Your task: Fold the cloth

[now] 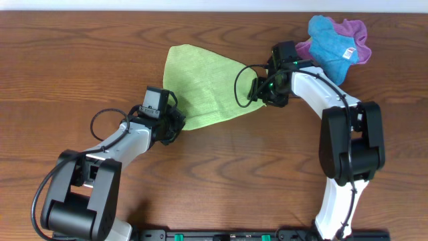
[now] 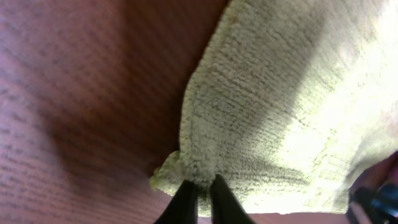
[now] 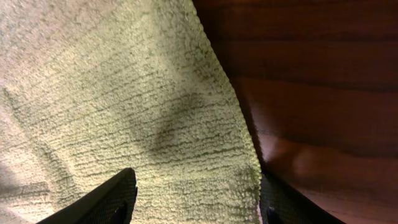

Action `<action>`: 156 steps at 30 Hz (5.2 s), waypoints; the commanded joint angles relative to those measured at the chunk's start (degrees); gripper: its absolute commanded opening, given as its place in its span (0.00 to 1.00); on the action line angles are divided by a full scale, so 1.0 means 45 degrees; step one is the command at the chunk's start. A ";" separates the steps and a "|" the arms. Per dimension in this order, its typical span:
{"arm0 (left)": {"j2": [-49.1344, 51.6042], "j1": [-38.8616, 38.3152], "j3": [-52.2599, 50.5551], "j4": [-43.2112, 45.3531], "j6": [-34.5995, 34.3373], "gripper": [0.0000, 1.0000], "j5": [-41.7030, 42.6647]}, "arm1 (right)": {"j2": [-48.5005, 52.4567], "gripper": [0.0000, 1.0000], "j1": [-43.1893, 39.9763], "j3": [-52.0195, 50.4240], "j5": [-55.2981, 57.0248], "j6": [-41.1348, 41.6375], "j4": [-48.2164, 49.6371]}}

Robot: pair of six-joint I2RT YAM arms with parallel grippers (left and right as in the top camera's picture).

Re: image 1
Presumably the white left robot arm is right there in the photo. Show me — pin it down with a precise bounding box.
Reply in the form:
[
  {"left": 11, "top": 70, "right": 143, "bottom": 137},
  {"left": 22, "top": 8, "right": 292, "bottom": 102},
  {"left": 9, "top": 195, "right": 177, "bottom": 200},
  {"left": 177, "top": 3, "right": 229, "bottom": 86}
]
[{"left": 31, "top": 105, "right": 185, "bottom": 240}]

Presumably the green cloth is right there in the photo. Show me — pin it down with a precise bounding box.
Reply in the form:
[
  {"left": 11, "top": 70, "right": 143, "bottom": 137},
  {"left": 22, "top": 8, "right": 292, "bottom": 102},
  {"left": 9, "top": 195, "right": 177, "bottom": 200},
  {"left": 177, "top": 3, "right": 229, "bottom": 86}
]
[{"left": 163, "top": 44, "right": 265, "bottom": 131}]

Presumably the purple cloth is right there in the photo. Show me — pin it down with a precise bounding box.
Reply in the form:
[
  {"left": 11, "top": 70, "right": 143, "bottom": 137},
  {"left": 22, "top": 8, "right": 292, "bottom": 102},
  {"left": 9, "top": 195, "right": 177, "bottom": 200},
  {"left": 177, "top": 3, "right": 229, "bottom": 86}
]
[{"left": 296, "top": 17, "right": 372, "bottom": 64}]

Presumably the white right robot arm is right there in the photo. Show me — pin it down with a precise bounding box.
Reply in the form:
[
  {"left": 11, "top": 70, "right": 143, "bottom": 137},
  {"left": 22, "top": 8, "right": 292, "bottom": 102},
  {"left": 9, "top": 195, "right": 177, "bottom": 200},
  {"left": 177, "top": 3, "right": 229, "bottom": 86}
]
[{"left": 247, "top": 59, "right": 385, "bottom": 240}]

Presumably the blue cloth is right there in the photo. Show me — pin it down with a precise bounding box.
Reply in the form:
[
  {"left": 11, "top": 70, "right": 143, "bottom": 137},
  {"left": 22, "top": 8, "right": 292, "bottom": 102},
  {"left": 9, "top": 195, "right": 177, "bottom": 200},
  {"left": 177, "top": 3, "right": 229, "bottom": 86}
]
[{"left": 308, "top": 15, "right": 359, "bottom": 86}]

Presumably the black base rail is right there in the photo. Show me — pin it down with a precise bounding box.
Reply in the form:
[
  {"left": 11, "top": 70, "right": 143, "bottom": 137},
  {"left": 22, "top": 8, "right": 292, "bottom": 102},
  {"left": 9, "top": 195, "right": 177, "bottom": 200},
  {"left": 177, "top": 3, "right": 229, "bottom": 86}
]
[{"left": 132, "top": 228, "right": 391, "bottom": 241}]

